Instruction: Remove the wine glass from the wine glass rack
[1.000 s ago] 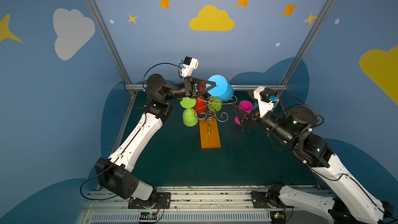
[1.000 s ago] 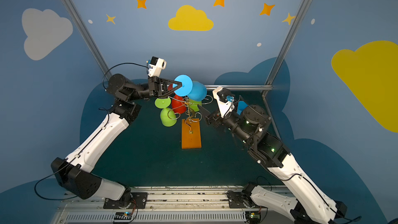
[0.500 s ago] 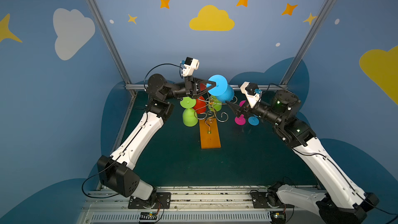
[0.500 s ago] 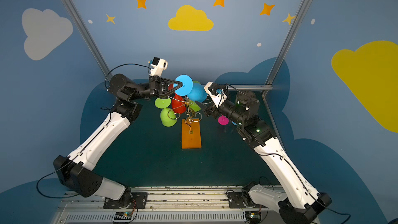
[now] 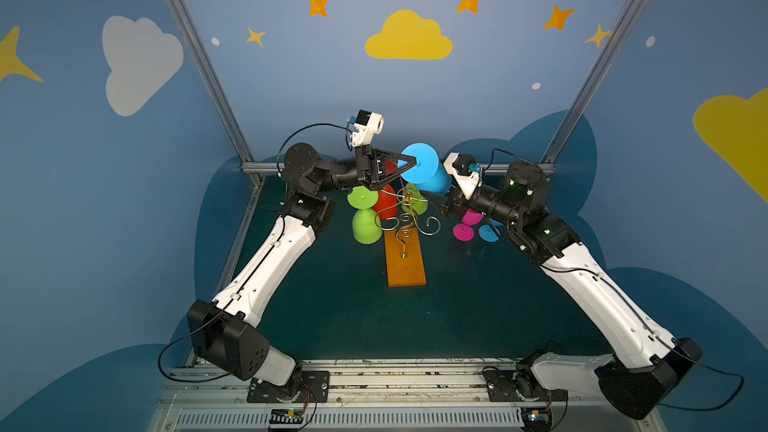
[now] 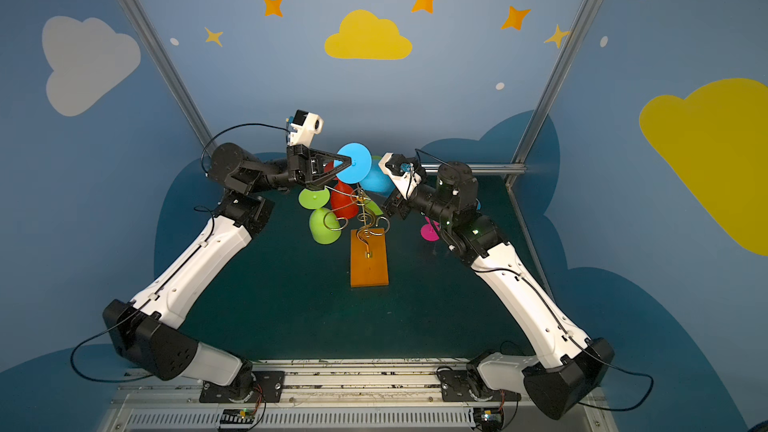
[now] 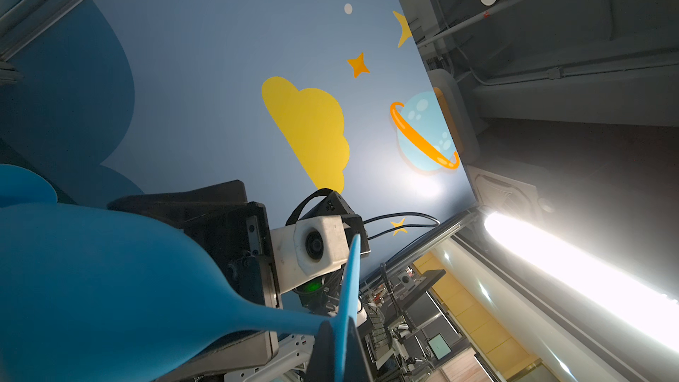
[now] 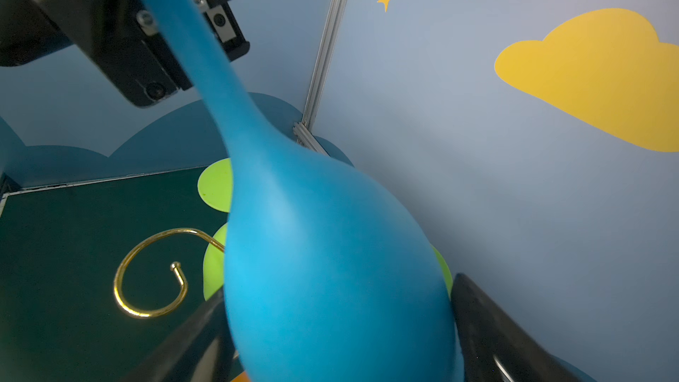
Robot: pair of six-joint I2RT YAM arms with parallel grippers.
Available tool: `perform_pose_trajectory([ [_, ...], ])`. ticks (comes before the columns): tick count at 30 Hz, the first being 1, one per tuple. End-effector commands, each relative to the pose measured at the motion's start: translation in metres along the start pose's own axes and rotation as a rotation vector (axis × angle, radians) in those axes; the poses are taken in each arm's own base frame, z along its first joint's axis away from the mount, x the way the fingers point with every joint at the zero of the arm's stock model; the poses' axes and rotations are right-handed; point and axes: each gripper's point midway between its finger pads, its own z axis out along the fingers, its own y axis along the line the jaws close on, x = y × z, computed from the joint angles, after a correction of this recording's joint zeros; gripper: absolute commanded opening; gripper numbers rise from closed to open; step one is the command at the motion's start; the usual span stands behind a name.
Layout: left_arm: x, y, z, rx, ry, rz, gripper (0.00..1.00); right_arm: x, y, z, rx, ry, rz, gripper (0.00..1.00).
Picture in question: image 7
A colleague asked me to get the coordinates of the right aluminium corner post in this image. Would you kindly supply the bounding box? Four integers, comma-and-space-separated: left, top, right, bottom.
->
1, 0, 84, 85

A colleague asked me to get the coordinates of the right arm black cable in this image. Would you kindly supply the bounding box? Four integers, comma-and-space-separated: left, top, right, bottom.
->
285, 187, 442, 242

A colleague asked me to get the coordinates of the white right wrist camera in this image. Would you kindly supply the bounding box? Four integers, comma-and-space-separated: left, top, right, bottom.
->
271, 189, 371, 294

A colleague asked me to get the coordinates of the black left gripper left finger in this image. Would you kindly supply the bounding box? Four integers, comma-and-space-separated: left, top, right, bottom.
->
304, 321, 335, 382

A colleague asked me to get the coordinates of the bright ceiling light strip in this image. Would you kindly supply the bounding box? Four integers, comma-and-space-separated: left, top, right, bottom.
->
484, 212, 678, 353

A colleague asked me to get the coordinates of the blue wine glass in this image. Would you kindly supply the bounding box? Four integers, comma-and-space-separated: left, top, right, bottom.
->
1, 164, 360, 381

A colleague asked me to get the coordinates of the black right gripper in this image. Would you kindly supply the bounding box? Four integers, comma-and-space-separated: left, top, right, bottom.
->
107, 180, 280, 381

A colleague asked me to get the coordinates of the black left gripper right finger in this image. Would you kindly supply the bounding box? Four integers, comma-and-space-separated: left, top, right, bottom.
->
344, 328, 373, 382

